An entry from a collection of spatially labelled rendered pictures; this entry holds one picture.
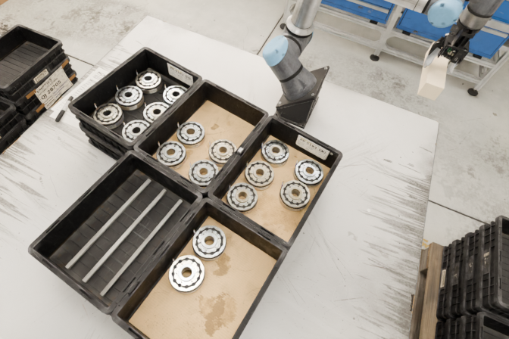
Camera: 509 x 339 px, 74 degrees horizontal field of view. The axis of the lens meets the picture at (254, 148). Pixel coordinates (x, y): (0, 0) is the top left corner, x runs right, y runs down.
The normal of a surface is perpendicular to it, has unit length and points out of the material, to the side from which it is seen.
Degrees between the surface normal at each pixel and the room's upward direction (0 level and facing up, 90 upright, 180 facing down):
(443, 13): 94
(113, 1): 0
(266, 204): 0
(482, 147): 0
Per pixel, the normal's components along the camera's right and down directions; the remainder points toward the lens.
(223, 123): 0.09, -0.54
